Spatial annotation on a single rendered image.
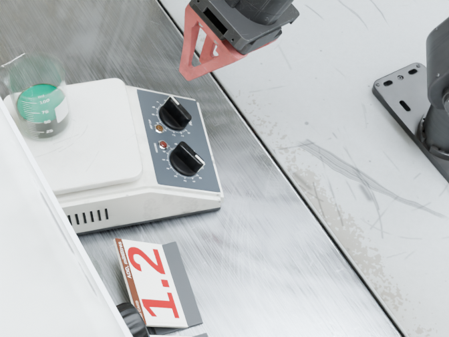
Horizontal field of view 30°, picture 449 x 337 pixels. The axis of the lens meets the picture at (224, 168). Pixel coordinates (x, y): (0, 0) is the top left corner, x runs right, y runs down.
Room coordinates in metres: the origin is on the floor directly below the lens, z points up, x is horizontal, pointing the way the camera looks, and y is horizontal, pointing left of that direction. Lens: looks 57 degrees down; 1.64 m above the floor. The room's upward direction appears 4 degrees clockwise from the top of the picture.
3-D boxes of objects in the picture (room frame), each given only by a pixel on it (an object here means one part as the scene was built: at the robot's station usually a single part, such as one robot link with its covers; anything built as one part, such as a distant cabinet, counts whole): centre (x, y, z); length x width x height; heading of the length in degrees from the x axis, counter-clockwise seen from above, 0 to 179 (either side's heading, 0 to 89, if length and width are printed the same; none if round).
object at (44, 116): (0.46, 0.18, 1.02); 0.06 x 0.05 x 0.08; 92
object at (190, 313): (0.34, 0.05, 0.92); 0.09 x 0.06 x 0.04; 22
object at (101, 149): (0.45, 0.15, 0.98); 0.12 x 0.12 x 0.01; 16
